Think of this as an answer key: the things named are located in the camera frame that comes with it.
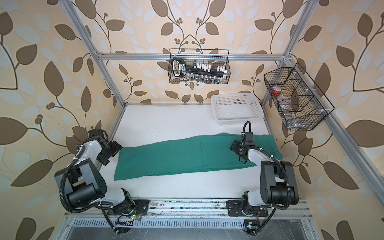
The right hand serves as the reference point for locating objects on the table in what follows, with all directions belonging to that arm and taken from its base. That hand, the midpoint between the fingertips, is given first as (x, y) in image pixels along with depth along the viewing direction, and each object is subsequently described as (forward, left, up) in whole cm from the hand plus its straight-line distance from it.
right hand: (236, 150), depth 94 cm
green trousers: (-2, +17, -1) cm, 17 cm away
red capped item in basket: (+23, -23, +29) cm, 43 cm away
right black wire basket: (+6, -27, +32) cm, 43 cm away
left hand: (-2, +73, +6) cm, 74 cm away
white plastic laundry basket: (+37, -7, -1) cm, 38 cm away
